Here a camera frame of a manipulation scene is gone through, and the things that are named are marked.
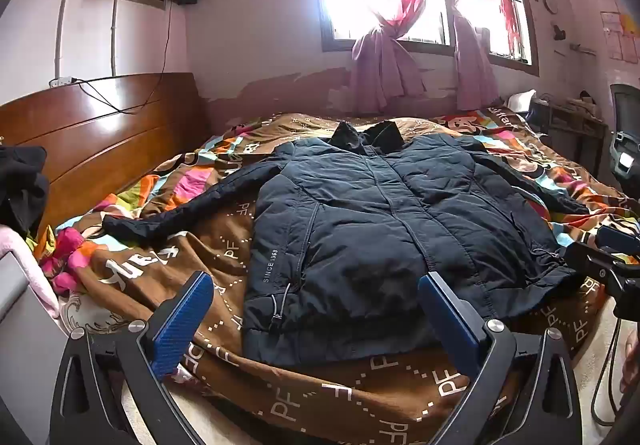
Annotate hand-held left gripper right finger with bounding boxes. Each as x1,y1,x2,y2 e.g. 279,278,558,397
417,272,583,445

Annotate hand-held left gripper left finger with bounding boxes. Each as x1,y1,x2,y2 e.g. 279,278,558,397
48,270,216,445

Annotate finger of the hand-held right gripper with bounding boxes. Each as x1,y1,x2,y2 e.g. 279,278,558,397
594,225,640,253
564,241,638,297

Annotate dark navy padded jacket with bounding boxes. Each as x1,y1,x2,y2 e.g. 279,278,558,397
102,121,591,368

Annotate person's right forearm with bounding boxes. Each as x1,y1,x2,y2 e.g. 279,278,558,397
619,327,640,393

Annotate brown colourful printed blanket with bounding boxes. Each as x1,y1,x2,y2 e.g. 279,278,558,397
35,108,640,445

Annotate cream patterned bedsheet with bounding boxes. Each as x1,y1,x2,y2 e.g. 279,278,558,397
57,292,151,338

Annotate dark wooden desk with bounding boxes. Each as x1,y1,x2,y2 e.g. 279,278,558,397
529,95,608,178

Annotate grey flat panel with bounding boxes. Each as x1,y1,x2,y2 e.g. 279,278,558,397
0,249,68,445

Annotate pink cloth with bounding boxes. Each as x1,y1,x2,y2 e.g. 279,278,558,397
0,225,63,326

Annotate white pillow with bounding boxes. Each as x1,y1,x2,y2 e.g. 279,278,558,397
504,89,537,113

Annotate wooden headboard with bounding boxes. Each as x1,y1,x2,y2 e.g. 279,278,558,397
0,72,208,236

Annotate black cloth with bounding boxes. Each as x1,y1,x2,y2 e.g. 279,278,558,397
0,145,50,238

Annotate pink curtain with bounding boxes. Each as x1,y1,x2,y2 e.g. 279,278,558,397
425,0,512,111
312,0,432,112

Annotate window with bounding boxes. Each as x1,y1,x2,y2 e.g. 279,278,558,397
310,0,541,78

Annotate white pipe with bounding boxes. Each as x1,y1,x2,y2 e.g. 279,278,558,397
52,0,90,82
110,0,124,77

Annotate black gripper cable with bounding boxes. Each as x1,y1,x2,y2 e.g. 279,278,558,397
591,319,625,426

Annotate wall papers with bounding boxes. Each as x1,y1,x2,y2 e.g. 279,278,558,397
599,8,640,62

